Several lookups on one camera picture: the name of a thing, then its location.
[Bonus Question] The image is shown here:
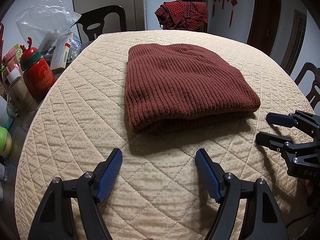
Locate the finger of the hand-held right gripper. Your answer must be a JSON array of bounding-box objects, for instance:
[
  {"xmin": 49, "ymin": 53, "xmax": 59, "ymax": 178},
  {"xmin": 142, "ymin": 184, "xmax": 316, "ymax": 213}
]
[
  {"xmin": 255, "ymin": 131, "xmax": 320, "ymax": 164},
  {"xmin": 266, "ymin": 110, "xmax": 320, "ymax": 137}
]

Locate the pink box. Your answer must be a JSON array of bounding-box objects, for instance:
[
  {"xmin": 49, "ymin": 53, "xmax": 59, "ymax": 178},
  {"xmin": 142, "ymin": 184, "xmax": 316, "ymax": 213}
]
[{"xmin": 2, "ymin": 47, "xmax": 23, "ymax": 78}]

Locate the red checked shirt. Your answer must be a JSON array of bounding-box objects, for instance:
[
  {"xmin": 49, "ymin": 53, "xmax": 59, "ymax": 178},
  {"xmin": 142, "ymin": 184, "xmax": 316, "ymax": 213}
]
[{"xmin": 154, "ymin": 1, "xmax": 208, "ymax": 32}]

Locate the dark brown door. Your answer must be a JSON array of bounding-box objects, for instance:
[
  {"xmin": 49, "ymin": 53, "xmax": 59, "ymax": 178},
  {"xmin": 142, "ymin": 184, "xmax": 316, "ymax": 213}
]
[{"xmin": 246, "ymin": 0, "xmax": 282, "ymax": 57}]

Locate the dark framed window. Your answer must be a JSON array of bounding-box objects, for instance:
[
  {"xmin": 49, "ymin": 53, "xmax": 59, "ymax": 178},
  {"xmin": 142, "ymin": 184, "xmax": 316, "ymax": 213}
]
[{"xmin": 281, "ymin": 9, "xmax": 307, "ymax": 75}]

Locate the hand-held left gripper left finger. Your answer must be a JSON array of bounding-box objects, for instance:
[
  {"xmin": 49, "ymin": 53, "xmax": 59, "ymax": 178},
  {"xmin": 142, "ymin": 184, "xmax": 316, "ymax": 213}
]
[{"xmin": 27, "ymin": 148, "xmax": 123, "ymax": 240}]

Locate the brown knit sweater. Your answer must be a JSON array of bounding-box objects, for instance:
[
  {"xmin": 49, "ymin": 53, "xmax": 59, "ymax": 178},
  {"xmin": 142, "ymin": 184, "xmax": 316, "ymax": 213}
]
[{"xmin": 125, "ymin": 43, "xmax": 261, "ymax": 135}]

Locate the beige quilted mat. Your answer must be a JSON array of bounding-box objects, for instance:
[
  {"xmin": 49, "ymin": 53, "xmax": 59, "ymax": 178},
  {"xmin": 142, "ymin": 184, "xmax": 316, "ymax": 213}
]
[{"xmin": 14, "ymin": 29, "xmax": 317, "ymax": 240}]

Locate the white cardboard box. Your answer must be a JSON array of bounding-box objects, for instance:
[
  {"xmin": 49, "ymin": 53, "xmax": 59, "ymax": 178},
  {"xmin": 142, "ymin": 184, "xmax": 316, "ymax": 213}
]
[{"xmin": 50, "ymin": 32, "xmax": 74, "ymax": 70}]

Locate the clear plastic bag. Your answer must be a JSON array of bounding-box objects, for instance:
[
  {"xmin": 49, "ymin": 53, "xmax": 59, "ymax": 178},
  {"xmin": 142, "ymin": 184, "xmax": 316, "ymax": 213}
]
[{"xmin": 15, "ymin": 0, "xmax": 82, "ymax": 53}]

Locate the dark wooden chair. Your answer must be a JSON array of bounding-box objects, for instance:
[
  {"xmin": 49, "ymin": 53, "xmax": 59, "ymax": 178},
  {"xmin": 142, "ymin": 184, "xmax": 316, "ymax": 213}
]
[
  {"xmin": 294, "ymin": 62, "xmax": 320, "ymax": 110},
  {"xmin": 71, "ymin": 5, "xmax": 127, "ymax": 43}
]

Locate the green round container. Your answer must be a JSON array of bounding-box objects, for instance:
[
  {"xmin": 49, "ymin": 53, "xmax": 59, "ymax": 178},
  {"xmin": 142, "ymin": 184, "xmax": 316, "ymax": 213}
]
[{"xmin": 0, "ymin": 126, "xmax": 13, "ymax": 157}]

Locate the long red knot ornament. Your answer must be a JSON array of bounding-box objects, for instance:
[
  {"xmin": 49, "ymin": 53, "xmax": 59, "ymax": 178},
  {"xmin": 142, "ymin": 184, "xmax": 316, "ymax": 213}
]
[{"xmin": 229, "ymin": 0, "xmax": 239, "ymax": 28}]

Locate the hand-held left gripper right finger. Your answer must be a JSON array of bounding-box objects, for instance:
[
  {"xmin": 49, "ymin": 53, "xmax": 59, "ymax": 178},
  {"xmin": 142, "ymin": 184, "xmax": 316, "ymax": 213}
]
[{"xmin": 195, "ymin": 149, "xmax": 288, "ymax": 240}]

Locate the glass jar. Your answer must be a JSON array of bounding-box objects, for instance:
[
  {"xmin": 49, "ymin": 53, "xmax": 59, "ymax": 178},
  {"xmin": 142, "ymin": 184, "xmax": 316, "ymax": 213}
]
[{"xmin": 6, "ymin": 74, "xmax": 35, "ymax": 119}]

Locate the red reindeer bottle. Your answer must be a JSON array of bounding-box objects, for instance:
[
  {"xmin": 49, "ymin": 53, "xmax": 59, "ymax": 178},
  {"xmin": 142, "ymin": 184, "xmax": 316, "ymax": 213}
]
[{"xmin": 19, "ymin": 37, "xmax": 56, "ymax": 100}]

